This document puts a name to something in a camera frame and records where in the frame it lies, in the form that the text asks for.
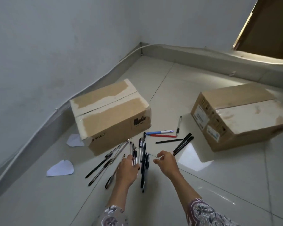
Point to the red pen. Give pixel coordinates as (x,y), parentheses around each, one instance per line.
(162,136)

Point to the silver pen with black tip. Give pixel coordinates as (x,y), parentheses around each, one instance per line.
(178,126)

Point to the black marker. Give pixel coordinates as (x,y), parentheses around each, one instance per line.
(184,145)
(182,142)

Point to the person's left hand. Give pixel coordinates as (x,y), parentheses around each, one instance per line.
(126,170)

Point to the person's left fingers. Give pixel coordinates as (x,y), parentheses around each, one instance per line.
(129,160)

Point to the person's right forearm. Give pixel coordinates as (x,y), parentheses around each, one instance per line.
(184,188)

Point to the cardboard box with white labels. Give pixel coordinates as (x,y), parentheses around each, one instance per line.
(240,115)

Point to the large white paper piece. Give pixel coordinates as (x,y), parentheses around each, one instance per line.
(60,168)

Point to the person's left forearm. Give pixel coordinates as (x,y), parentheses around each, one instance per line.
(115,194)

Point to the thin black pen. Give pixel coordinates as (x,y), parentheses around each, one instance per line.
(169,141)

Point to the blue and white pen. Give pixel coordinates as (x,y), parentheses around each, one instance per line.
(159,132)

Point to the floral patterned sleeve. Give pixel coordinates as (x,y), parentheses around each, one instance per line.
(114,216)
(205,214)

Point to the taped cardboard box black print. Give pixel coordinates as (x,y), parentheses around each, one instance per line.
(113,115)

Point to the person's right hand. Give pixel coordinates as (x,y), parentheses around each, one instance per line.
(168,164)

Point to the person's right thumb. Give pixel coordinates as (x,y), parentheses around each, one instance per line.
(158,162)

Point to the small white paper piece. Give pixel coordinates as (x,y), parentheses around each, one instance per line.
(74,140)

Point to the pile of black pens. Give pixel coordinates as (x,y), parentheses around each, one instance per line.
(144,152)

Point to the brown wooden door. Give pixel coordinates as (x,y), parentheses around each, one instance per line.
(268,25)

